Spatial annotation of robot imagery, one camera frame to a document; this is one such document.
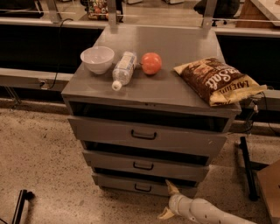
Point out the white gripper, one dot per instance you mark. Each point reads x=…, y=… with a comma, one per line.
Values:
x=177, y=203

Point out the grey bottom drawer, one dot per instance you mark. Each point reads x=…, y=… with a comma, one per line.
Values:
x=132, y=182

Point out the grey drawer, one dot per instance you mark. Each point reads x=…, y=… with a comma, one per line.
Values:
x=146, y=136
x=132, y=182
x=145, y=166

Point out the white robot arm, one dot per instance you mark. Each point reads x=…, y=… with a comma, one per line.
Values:
x=199, y=211

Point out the grey middle drawer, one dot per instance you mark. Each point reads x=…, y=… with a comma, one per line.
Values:
x=145, y=166

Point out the grey top drawer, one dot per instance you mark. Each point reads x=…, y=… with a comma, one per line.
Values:
x=146, y=136

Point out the grey metal drawer cabinet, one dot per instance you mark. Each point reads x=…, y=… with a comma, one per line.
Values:
x=163, y=99

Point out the black metal leg right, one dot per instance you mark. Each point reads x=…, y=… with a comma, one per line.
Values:
x=250, y=177

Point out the black metal leg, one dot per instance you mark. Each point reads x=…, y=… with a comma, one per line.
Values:
x=24, y=196
x=250, y=177

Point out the brown wooden board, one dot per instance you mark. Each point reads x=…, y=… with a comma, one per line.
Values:
x=269, y=181

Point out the brown yellow chip bag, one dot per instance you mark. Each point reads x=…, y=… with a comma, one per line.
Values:
x=218, y=83

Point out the clear plastic water bottle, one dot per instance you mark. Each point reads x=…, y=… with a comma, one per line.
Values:
x=124, y=70

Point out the red apple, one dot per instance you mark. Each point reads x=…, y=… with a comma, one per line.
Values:
x=151, y=63

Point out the black metal leg left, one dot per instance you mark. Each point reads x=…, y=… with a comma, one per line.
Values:
x=24, y=196

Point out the white bowl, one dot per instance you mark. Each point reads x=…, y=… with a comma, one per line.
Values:
x=97, y=59

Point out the black office chair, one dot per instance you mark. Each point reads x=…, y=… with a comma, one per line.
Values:
x=224, y=9

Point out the colourful patterned bag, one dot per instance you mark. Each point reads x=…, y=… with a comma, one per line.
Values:
x=98, y=10

